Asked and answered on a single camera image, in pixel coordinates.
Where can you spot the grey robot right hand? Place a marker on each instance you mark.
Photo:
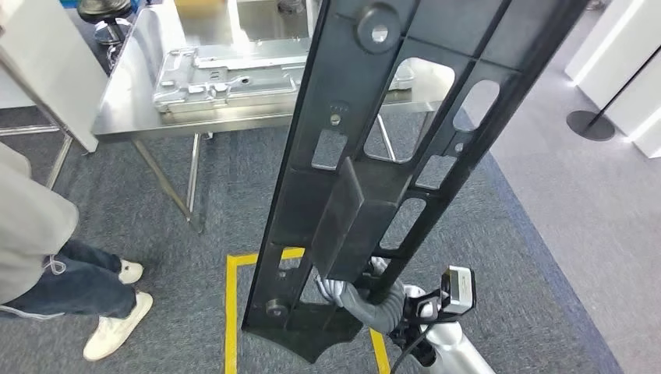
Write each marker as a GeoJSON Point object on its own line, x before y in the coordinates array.
{"type": "Point", "coordinates": [364, 309]}

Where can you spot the black plastic bracket panel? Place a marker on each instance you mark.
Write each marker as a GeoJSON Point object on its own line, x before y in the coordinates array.
{"type": "Point", "coordinates": [330, 77]}

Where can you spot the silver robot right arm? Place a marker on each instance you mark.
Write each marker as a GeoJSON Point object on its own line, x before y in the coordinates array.
{"type": "Point", "coordinates": [459, 351]}

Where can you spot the stainless steel workbench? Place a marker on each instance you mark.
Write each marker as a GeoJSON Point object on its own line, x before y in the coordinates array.
{"type": "Point", "coordinates": [134, 103]}

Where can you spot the grey stamped metal panel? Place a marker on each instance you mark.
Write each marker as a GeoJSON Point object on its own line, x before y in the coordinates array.
{"type": "Point", "coordinates": [232, 82]}

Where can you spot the stainless steel table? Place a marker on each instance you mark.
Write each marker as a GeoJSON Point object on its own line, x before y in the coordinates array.
{"type": "Point", "coordinates": [59, 160]}

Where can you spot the person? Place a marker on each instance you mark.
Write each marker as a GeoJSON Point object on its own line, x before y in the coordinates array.
{"type": "Point", "coordinates": [31, 232]}

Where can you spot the white partition panel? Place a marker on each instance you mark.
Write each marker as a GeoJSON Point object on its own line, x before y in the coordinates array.
{"type": "Point", "coordinates": [635, 77]}

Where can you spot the black round stool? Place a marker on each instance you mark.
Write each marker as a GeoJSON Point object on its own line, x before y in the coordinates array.
{"type": "Point", "coordinates": [106, 10]}

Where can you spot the white cabinet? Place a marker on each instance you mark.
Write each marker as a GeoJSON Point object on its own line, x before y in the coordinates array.
{"type": "Point", "coordinates": [51, 67]}

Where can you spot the black stanchion post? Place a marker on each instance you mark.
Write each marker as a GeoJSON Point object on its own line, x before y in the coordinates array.
{"type": "Point", "coordinates": [591, 125]}

